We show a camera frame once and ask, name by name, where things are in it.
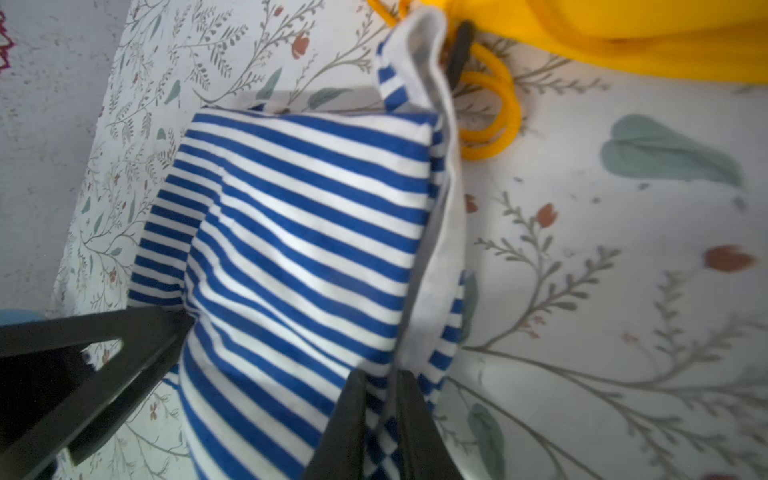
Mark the blue white striped tank top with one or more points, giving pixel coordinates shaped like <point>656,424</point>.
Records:
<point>307,247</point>

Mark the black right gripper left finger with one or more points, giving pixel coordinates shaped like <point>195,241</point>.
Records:
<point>339,454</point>

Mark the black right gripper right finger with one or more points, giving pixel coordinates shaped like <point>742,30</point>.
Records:
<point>424,455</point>

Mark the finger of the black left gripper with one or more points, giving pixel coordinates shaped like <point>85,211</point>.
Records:
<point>68,384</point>

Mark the yellow bucket hat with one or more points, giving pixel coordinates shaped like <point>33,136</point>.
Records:
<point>723,41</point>

